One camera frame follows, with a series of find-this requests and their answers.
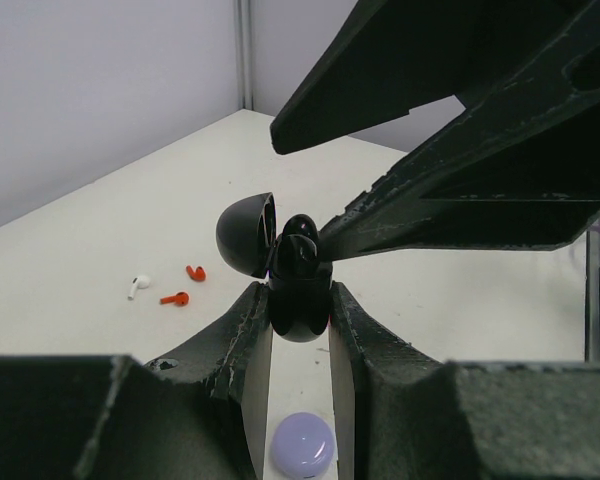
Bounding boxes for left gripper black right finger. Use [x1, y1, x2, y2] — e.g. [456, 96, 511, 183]
[328, 282, 600, 479]

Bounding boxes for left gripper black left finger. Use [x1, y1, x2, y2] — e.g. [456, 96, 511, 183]
[0, 283, 272, 479]

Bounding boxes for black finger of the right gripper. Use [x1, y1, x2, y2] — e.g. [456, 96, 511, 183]
[321, 1, 600, 260]
[270, 0, 585, 154]

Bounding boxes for purple round earbud charging case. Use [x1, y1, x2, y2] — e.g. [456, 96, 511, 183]
[270, 412, 336, 479]

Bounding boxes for black round charging case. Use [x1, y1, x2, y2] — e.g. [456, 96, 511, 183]
[216, 193, 333, 343]

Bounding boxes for black earbud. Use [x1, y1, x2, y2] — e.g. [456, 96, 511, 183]
[277, 214, 319, 278]

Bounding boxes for orange earbud lower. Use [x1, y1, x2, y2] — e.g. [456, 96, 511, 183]
[160, 291, 190, 307]

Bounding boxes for orange earbud upper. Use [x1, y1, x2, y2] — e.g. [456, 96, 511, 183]
[185, 265, 206, 282]

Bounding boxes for white earbud near orange ones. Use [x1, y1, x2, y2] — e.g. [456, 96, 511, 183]
[127, 275, 151, 300]

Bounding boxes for aluminium frame post left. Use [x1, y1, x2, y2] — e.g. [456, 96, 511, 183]
[234, 0, 254, 111]

